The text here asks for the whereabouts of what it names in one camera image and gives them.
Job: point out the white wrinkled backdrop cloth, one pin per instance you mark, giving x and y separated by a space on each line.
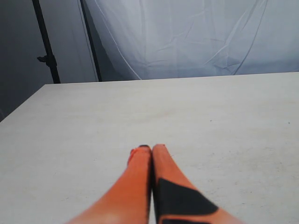
152 39

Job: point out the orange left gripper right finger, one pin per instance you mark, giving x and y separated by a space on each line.
177 200

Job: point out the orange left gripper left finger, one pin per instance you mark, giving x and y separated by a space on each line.
128 200

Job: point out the black backdrop stand pole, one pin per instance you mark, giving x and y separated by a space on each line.
49 58

